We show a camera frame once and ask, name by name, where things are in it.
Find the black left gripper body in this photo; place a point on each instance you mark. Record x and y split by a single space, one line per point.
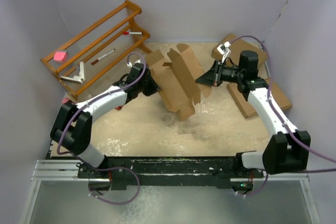
147 87

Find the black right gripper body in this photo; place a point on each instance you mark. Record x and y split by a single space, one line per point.
223 73

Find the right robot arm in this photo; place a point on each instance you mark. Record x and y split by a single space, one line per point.
286 151

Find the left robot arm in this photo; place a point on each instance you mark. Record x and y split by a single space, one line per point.
73 124

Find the large folded cardboard box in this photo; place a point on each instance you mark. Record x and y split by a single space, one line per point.
238 46

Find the medium folded cardboard box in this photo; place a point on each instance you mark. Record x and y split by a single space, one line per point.
244 107

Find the red capped white marker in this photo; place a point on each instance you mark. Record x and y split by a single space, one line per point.
132 33

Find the brown capped white marker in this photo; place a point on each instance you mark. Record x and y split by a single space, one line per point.
101 57

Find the orange wooden rack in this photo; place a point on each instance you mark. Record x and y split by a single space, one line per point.
96 40

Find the pink capped green can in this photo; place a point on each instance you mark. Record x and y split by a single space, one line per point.
64 100

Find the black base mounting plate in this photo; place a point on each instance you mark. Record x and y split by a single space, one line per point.
117 173

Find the pink eraser block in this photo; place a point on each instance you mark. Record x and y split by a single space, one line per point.
60 56

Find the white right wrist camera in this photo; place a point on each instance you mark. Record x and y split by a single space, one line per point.
224 50

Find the white angled bracket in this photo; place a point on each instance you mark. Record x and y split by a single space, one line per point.
78 78

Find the aluminium frame rail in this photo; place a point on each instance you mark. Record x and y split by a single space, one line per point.
66 170

